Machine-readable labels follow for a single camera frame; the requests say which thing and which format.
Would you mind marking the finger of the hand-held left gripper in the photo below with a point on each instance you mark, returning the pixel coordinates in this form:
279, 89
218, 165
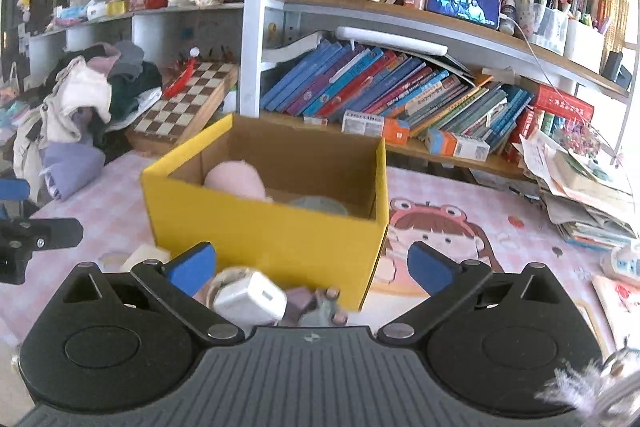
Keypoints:
14, 191
45, 234

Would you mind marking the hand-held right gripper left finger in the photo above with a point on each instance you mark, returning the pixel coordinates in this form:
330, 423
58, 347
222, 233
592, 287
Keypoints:
192, 264

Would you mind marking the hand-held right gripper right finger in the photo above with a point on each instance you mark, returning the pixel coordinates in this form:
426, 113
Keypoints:
427, 264

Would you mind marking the clear tape roll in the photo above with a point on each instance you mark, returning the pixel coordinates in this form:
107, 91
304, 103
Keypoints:
220, 277

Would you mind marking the white charger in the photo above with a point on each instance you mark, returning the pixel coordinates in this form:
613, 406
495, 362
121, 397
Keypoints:
247, 299

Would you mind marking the yellow cardboard box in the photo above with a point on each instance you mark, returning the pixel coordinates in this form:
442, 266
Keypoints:
260, 247

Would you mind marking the small purple toy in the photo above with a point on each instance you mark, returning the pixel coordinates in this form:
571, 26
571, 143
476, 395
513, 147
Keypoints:
298, 299

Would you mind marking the grey toy with pink knobs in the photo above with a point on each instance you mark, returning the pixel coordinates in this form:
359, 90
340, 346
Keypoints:
322, 309

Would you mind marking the pink cartoon desk mat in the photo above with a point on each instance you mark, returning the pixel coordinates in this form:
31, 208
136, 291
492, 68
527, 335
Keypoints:
450, 217

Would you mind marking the purple cushion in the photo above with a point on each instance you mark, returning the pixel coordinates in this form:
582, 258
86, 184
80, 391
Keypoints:
70, 169

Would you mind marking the pink plush toy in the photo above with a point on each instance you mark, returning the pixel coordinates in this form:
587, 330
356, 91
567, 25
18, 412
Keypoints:
232, 179

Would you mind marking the pile of clothes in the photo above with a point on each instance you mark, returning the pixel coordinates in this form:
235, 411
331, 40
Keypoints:
80, 92

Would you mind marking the orange and white box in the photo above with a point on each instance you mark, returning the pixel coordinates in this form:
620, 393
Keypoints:
457, 146

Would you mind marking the pale green round dish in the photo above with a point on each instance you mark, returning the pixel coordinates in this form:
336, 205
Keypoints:
317, 207

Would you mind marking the small orange box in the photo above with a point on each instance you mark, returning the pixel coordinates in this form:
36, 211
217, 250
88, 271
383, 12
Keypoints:
396, 132

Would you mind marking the white medicine box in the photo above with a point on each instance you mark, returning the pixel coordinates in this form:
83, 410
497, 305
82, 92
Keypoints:
362, 123

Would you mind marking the wooden chessboard box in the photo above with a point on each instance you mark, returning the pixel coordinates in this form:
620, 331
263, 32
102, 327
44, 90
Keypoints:
190, 102

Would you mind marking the stack of papers and books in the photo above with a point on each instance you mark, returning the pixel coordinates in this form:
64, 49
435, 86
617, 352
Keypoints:
580, 197

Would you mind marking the small flat white packet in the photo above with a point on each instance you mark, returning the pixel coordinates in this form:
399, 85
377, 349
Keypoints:
315, 121

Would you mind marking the row of leaning books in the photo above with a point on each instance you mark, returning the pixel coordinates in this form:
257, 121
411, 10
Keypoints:
360, 82

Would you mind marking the dried flower bunch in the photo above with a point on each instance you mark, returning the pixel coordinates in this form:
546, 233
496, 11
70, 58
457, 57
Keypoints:
577, 139

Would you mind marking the pink printed card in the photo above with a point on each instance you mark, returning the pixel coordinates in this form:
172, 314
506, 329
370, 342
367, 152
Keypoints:
620, 302

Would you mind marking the grey low shelf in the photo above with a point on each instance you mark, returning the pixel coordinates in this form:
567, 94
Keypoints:
150, 32

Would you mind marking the thick red book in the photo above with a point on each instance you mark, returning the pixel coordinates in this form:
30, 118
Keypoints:
565, 104

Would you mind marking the white bar lamp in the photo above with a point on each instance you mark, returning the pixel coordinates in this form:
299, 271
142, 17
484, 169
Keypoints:
390, 39

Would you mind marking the white and wooden bookshelf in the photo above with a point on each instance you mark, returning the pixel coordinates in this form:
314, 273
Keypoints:
252, 32

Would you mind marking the smartphone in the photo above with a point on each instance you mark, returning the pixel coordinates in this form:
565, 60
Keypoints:
462, 4

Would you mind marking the clear pen holder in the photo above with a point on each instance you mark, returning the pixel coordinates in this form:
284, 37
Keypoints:
547, 29

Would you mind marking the white storage box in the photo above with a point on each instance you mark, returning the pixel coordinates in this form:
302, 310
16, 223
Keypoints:
582, 44

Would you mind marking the small black box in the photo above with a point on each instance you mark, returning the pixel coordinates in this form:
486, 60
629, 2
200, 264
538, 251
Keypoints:
616, 67

